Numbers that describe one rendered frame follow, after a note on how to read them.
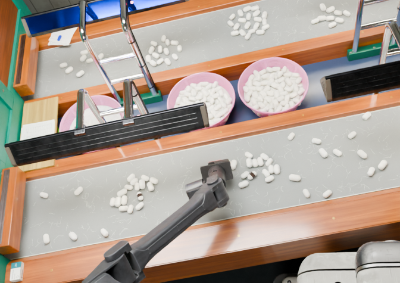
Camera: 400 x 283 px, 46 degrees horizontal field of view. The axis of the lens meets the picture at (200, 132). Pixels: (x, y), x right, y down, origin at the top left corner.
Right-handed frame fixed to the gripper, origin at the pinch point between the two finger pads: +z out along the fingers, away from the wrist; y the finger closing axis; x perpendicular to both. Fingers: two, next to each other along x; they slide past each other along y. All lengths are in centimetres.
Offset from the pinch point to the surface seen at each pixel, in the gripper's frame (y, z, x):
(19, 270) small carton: 70, -22, 15
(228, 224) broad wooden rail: -0.6, -18.2, 14.8
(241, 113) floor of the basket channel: -12.4, 24.4, -9.5
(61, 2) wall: 97, 193, -74
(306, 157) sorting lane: -30.9, -1.3, 3.9
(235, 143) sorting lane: -7.8, 7.3, -3.6
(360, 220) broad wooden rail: -41, -23, 19
